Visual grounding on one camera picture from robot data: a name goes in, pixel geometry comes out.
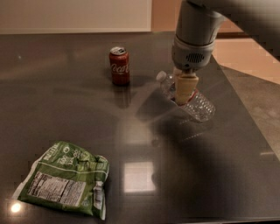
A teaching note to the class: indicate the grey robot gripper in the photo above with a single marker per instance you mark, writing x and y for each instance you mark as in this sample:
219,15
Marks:
191,57

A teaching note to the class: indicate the red Coca-Cola can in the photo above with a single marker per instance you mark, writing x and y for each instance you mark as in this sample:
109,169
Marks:
119,65

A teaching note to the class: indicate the green snack bag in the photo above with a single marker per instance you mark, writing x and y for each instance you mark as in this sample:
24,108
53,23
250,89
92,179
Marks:
68,178

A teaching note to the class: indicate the clear plastic water bottle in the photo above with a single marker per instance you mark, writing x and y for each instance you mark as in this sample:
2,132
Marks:
198,107

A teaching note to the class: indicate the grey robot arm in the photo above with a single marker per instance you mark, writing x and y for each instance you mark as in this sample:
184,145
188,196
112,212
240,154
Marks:
198,24

